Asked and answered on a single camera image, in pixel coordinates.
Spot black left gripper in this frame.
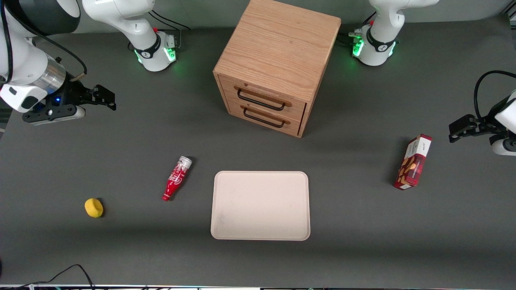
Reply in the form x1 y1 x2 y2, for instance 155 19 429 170
449 106 502 144

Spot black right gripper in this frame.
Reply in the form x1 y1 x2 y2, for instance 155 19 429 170
60 78 117 111

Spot red coke bottle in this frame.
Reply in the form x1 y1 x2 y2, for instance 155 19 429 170
162 156 193 201

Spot cream rectangular tray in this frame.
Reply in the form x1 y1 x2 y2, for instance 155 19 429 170
210 171 311 241

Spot red cookie box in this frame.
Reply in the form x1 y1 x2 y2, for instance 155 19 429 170
394 134 433 191

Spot yellow round sponge ball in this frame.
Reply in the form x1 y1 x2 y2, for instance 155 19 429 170
84 198 104 218

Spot wooden drawer front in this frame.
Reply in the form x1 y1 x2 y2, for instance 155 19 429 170
219 75 308 122
225 98 304 137

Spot oak wooden drawer cabinet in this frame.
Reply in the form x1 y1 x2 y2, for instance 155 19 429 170
213 0 342 139

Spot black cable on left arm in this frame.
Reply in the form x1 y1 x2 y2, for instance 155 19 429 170
473 70 516 120

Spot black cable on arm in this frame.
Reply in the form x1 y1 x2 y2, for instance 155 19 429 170
473 70 516 120
0 0 87 83

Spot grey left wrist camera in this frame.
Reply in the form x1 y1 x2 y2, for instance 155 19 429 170
490 135 516 157

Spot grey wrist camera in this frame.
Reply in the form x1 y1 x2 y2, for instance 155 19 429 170
490 135 516 157
22 106 86 125

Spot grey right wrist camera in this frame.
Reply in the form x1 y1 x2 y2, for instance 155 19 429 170
22 106 86 125

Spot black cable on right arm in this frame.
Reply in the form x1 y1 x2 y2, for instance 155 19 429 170
0 0 87 83

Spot black cables at right arm base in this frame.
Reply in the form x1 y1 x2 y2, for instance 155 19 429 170
148 10 191 41

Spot black cables at arm base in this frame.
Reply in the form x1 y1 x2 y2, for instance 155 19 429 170
148 10 191 41
338 11 378 47

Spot black cables at left arm base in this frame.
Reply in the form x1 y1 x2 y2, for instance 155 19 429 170
338 11 378 47

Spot black metal drawer handle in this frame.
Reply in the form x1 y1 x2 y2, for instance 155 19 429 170
237 88 286 111
243 106 286 129

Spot black cable at table edge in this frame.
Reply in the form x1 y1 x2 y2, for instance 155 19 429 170
0 264 96 290

